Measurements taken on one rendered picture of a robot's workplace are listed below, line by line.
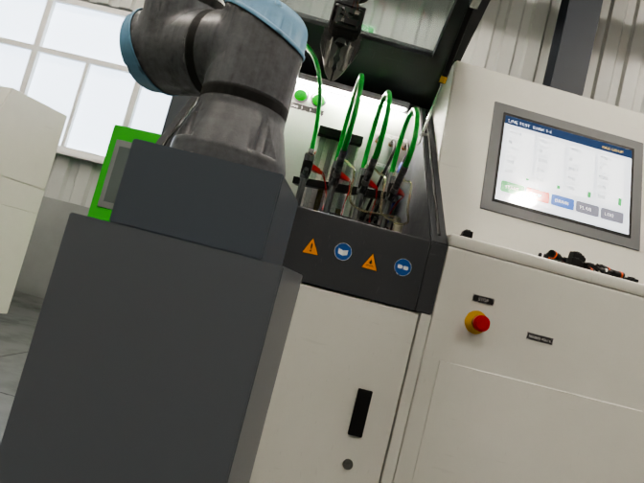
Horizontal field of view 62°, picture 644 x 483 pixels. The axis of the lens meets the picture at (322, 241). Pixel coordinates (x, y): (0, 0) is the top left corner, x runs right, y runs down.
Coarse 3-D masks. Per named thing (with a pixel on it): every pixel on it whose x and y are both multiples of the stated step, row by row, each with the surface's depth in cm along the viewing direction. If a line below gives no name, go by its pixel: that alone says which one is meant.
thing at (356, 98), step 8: (360, 80) 135; (360, 88) 133; (352, 96) 156; (360, 96) 131; (352, 104) 157; (352, 112) 130; (352, 120) 129; (344, 128) 160; (352, 128) 130; (344, 136) 160; (344, 144) 132; (336, 152) 160; (344, 152) 133; (336, 168) 138; (336, 176) 140
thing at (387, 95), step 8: (384, 96) 147; (376, 112) 154; (384, 112) 132; (376, 120) 155; (384, 120) 131; (384, 128) 130; (384, 136) 131; (368, 144) 157; (368, 152) 157; (376, 152) 132; (376, 160) 134; (360, 168) 157; (368, 168) 136; (368, 176) 138; (368, 184) 140
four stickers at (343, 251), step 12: (312, 240) 116; (312, 252) 116; (336, 252) 117; (348, 252) 117; (372, 252) 117; (360, 264) 117; (372, 264) 117; (396, 264) 117; (408, 264) 118; (408, 276) 118
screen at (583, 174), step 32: (512, 128) 154; (544, 128) 156; (576, 128) 158; (512, 160) 151; (544, 160) 153; (576, 160) 154; (608, 160) 156; (640, 160) 157; (512, 192) 148; (544, 192) 150; (576, 192) 151; (608, 192) 152; (640, 192) 154; (544, 224) 147; (576, 224) 148; (608, 224) 149; (640, 224) 151
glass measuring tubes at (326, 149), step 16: (320, 128) 169; (320, 144) 170; (336, 144) 172; (352, 144) 171; (320, 160) 171; (352, 160) 170; (320, 176) 171; (352, 176) 172; (304, 192) 170; (320, 192) 169; (320, 208) 170; (336, 208) 169
